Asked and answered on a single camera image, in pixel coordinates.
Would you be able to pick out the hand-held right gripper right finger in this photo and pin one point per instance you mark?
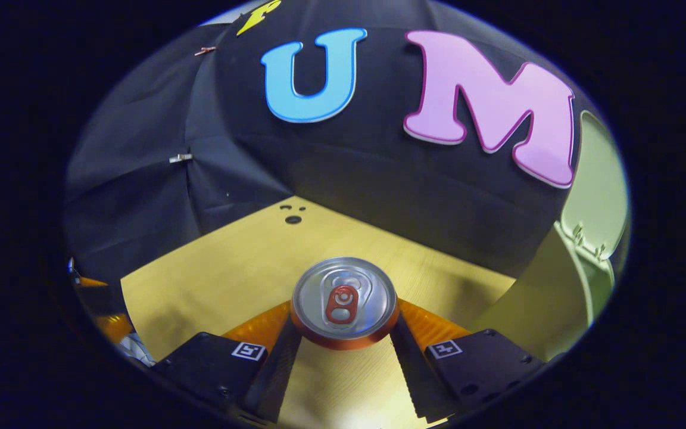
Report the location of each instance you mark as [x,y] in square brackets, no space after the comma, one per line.
[414,375]

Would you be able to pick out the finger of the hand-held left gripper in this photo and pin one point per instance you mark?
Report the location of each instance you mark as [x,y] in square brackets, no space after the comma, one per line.
[118,328]
[96,295]

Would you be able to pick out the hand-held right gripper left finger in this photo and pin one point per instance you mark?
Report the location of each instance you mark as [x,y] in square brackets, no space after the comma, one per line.
[271,381]

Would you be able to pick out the orange pop can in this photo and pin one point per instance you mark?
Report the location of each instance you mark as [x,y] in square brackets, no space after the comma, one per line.
[343,298]

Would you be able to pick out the pale green desktop garbage bin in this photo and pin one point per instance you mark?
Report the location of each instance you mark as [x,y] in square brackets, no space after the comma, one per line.
[557,298]

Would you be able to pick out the wooden desktop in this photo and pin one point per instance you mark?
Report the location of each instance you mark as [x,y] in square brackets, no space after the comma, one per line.
[230,268]

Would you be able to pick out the white cloth clip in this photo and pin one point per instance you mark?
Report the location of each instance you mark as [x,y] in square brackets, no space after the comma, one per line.
[180,158]

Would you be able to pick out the black backdrop cloth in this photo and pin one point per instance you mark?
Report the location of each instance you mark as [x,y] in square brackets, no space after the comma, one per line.
[349,167]

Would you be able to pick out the copper cloth clip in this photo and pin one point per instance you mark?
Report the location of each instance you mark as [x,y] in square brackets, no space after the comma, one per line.
[205,50]

